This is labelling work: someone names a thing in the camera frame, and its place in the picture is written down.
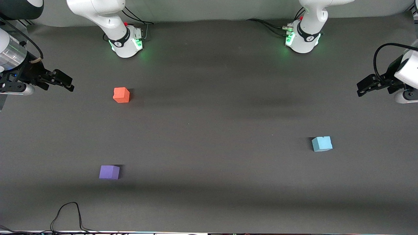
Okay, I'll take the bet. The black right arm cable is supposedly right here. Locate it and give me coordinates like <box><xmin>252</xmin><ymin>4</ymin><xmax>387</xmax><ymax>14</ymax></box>
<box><xmin>0</xmin><ymin>18</ymin><xmax>44</xmax><ymax>61</ymax></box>

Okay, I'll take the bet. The looped black table cable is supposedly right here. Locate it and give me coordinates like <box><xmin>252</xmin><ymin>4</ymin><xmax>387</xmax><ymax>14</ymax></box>
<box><xmin>50</xmin><ymin>202</ymin><xmax>98</xmax><ymax>234</ymax></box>

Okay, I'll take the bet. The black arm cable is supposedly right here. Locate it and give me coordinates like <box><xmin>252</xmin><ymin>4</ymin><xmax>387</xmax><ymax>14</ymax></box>
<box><xmin>0</xmin><ymin>18</ymin><xmax>44</xmax><ymax>61</ymax></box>
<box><xmin>374</xmin><ymin>43</ymin><xmax>418</xmax><ymax>82</ymax></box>

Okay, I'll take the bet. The black base cable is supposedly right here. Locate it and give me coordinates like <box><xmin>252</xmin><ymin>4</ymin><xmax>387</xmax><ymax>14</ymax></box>
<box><xmin>246</xmin><ymin>18</ymin><xmax>292</xmax><ymax>37</ymax></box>
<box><xmin>121</xmin><ymin>6</ymin><xmax>154</xmax><ymax>42</ymax></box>

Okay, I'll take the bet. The black left base cable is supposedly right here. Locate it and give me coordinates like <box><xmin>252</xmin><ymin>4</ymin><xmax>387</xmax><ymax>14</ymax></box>
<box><xmin>246</xmin><ymin>18</ymin><xmax>292</xmax><ymax>37</ymax></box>

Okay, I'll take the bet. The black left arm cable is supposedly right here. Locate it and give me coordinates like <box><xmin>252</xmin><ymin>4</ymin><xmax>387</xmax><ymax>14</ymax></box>
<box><xmin>374</xmin><ymin>43</ymin><xmax>418</xmax><ymax>82</ymax></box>

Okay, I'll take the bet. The purple foam block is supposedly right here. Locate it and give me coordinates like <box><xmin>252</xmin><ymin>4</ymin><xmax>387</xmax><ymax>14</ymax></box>
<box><xmin>99</xmin><ymin>165</ymin><xmax>120</xmax><ymax>180</ymax></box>

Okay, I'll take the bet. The orange foam block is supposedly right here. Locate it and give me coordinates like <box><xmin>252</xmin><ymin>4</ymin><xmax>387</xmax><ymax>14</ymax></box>
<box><xmin>113</xmin><ymin>87</ymin><xmax>130</xmax><ymax>103</ymax></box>

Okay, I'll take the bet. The black right base cable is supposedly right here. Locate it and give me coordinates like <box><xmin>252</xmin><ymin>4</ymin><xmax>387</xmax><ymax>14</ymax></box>
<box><xmin>121</xmin><ymin>6</ymin><xmax>154</xmax><ymax>42</ymax></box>

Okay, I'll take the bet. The light blue foam block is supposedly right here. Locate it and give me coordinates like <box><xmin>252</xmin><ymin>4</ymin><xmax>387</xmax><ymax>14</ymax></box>
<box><xmin>311</xmin><ymin>136</ymin><xmax>333</xmax><ymax>152</ymax></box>

